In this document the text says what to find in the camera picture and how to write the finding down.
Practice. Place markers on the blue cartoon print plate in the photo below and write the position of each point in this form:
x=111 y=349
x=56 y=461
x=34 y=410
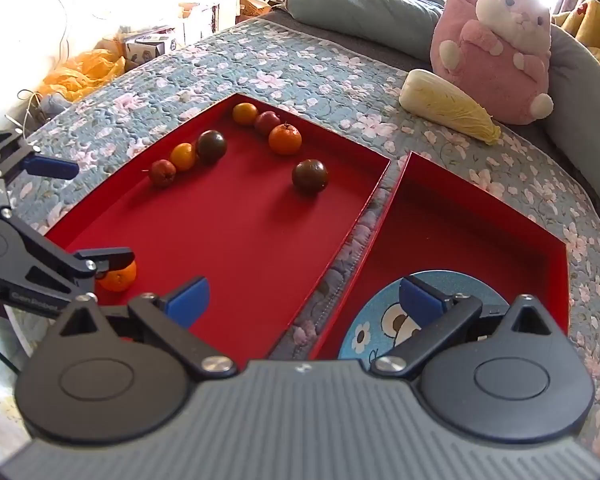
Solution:
x=380 y=310

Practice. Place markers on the large orange with stem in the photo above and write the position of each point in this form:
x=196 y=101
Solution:
x=285 y=140

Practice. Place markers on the small red apple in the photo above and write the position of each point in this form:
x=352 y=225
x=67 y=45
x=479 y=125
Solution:
x=162 y=173
x=267 y=122

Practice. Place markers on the yellow blanket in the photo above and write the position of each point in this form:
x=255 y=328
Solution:
x=590 y=25

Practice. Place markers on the pink plush toy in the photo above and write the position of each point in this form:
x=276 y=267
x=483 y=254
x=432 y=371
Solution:
x=490 y=60

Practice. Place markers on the small orange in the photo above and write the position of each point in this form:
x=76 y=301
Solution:
x=183 y=157
x=245 y=113

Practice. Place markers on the floral quilt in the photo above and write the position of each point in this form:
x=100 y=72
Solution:
x=305 y=65

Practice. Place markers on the napa cabbage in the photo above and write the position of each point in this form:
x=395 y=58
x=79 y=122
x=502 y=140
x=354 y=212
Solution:
x=445 y=102

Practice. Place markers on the grey bed sheet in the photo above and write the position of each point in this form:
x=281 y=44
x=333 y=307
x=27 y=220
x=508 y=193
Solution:
x=330 y=36

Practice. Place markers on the white printed box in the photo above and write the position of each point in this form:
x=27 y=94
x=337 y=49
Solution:
x=150 y=47

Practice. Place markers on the dark red tomato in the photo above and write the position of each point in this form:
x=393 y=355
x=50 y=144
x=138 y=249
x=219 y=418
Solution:
x=310 y=176
x=211 y=147

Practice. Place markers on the large red tray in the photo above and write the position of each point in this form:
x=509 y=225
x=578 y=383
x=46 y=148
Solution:
x=230 y=260

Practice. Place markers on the yellow plastic bag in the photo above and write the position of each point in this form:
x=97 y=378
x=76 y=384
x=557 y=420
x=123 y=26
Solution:
x=87 y=70

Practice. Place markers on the teal duvet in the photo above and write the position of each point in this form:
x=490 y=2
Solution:
x=370 y=10

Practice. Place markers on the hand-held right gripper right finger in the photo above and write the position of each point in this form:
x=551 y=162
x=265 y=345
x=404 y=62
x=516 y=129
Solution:
x=420 y=301

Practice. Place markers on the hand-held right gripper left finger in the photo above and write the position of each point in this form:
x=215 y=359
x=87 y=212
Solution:
x=190 y=301

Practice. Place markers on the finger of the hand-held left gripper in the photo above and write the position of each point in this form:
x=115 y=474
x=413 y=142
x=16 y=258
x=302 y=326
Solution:
x=45 y=166
x=107 y=260

